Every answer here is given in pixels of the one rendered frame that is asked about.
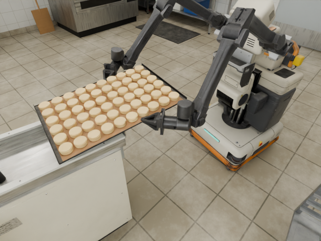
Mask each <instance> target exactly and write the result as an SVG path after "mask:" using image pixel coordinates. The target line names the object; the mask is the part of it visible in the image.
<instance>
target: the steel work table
mask: <svg viewBox="0 0 321 241"><path fill-rule="evenodd" d="M155 3H156V2H151V3H149V0H146V4H147V14H148V13H149V5H152V6H154V4H155ZM215 3H216V0H213V5H212V10H214V9H215ZM231 3H232V0H229V5H228V9H227V15H229V12H230V8H231ZM172 11H173V12H176V13H180V14H183V15H186V16H190V17H193V18H196V19H199V20H203V18H202V17H200V16H198V15H197V16H196V15H193V14H189V13H185V12H184V11H183V10H181V11H178V10H175V9H173V10H172ZM203 21H204V20H203ZM210 33H211V27H210V25H209V28H208V34H210Z"/></svg>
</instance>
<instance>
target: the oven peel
mask: <svg viewBox="0 0 321 241"><path fill-rule="evenodd" d="M35 2H36V5H37V7H38V9H37V10H32V11H31V12H32V15H33V17H34V20H35V22H36V25H37V27H38V30H39V32H40V34H44V33H49V32H53V31H55V28H54V25H53V22H52V20H51V17H50V14H49V12H48V9H47V8H42V9H40V8H39V5H38V2H37V0H35Z"/></svg>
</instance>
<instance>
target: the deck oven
mask: <svg viewBox="0 0 321 241"><path fill-rule="evenodd" d="M48 3H49V6H50V9H51V13H52V16H53V20H54V21H56V22H57V24H58V26H59V27H61V28H62V29H64V30H66V31H68V32H70V33H72V34H74V35H75V36H77V37H79V38H82V37H85V36H88V35H92V34H95V33H99V32H102V31H105V30H109V29H112V28H115V27H119V26H122V25H125V24H128V23H131V22H135V21H137V20H136V16H138V15H139V10H138V0H48Z"/></svg>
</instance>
